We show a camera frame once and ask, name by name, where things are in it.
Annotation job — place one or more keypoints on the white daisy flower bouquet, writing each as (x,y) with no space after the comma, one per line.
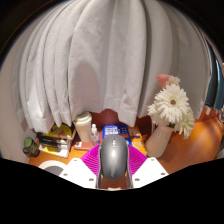
(171,103)

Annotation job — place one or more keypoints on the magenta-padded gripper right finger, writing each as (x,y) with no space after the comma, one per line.
(150,171)

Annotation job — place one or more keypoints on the clear spray bottle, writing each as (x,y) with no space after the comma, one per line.
(95,136)

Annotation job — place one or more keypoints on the round white grey mouse pad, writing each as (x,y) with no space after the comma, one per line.
(50,165)

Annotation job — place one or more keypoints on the red-brown thin book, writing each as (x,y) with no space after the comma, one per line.
(83,145)

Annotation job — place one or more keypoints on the white ceramic jug vase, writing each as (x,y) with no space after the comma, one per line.
(158,141)

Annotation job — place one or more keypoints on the blue cover book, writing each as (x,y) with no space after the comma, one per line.
(115,129)

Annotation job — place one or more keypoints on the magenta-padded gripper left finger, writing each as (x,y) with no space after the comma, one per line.
(78,171)

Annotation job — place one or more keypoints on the white pleated curtain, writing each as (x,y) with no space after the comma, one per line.
(106,60)

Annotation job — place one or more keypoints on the black spine book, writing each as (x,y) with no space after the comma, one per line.
(51,139)
(53,145)

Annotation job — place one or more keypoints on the dark grey computer mouse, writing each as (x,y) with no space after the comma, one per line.
(114,156)

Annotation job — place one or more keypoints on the beige lidded tumbler cup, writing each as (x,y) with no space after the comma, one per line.
(83,128)

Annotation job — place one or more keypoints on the dark window pane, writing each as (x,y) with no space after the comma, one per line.
(215,86)

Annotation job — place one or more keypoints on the dark green mug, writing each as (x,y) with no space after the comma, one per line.
(31,148)

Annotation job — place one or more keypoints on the yellow white book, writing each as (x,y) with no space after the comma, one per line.
(55,153)

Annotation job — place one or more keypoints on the orange cover book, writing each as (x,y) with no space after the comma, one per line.
(137,138)

